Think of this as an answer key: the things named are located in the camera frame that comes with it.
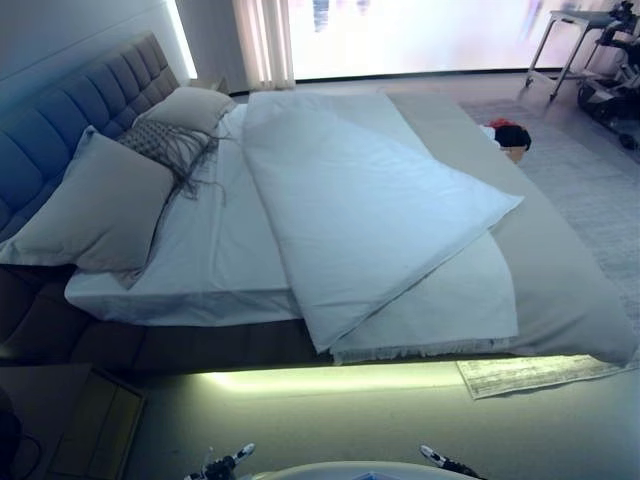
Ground glowing wall light strip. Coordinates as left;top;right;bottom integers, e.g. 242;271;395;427
159;0;199;81

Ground white sheeted mattress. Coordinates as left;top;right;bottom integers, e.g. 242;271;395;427
63;102;301;329

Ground white duvet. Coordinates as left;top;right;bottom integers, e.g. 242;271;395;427
241;88;525;354

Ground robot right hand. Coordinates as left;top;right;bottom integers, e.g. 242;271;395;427
419;444;477;480

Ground small wooden bedside table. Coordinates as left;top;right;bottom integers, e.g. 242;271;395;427
192;75;231;94

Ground metal frame table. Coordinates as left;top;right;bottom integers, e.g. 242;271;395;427
522;7;621;101

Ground large beige pillow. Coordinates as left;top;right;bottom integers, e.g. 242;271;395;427
0;124;176;291

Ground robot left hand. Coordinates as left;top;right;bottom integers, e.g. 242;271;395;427
187;442;257;480

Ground small beige pillow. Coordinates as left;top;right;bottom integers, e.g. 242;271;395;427
134;85;236;136

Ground tan laundry basket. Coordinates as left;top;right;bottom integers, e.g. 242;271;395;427
499;144;531;166

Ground black wheeled machine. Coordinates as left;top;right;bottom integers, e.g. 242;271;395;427
577;0;640;149

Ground grey fringed woven cushion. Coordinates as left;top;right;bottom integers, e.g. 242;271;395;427
115;118;236;204

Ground wooden nightstand with doors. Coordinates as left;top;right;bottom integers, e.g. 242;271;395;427
0;362;149;480

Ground grey patterned rug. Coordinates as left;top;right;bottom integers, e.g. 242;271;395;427
457;97;640;401

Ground brown upholstered bed frame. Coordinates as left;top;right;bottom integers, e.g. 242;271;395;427
0;262;336;374

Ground black garment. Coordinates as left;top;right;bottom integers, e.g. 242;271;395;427
492;124;534;151

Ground beige bed runner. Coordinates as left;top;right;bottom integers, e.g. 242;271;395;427
384;91;632;369

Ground pale pleated curtain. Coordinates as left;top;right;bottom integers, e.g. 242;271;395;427
230;0;296;86

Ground tufted upholstered headboard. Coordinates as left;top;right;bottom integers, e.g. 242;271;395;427
0;30;182;246

